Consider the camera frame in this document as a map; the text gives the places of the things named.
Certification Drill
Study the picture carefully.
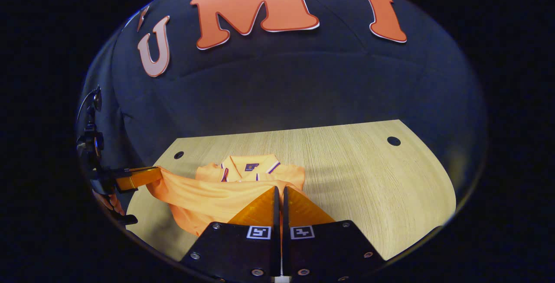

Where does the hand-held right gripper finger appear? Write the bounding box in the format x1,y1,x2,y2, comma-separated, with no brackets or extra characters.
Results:
180,186,281,280
282,186,386,280

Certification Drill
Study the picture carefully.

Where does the orange polo T-shirt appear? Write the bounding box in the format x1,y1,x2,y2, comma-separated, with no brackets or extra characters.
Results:
146,154,306,237

